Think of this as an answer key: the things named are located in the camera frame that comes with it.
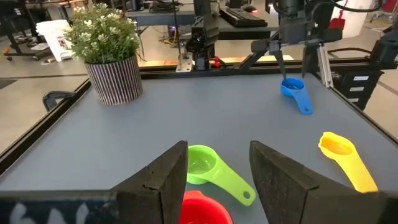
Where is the red dustpan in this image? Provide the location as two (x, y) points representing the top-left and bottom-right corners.
(328, 0), (346, 30)

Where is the yellow measuring cup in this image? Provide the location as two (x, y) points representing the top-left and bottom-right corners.
(318, 131), (379, 194)

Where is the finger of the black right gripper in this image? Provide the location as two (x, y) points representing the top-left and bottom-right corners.
(272, 49), (288, 80)
(300, 43), (318, 79)

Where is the black diagonal frame brace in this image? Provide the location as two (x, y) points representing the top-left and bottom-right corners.
(238, 37), (279, 71)

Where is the silver metal bracket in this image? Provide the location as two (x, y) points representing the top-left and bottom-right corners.
(175, 46), (193, 73)

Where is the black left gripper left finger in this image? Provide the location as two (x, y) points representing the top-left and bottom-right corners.
(113, 139), (190, 224)

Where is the grey desk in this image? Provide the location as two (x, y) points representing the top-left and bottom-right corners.
(126, 8), (280, 40)

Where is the potted plant in striped pot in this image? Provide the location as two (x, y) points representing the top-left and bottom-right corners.
(63, 2), (144, 106)

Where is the black labelled drawer cabinet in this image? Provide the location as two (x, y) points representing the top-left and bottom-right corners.
(331, 70), (385, 111)

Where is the green measuring cup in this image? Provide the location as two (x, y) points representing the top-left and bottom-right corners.
(186, 144), (257, 207)

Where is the white bucket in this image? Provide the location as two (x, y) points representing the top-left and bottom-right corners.
(35, 19), (75, 62)

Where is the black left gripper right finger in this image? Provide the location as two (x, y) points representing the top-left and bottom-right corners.
(249, 139), (321, 224)

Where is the red measuring cup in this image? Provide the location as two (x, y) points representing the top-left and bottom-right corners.
(178, 190), (234, 224)

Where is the black rolling cart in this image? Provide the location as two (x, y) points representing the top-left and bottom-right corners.
(0, 0), (41, 62)

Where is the silver aluminium frame post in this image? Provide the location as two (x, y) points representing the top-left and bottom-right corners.
(316, 45), (334, 88)

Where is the blue measuring cup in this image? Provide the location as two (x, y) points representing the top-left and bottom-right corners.
(280, 77), (314, 115)

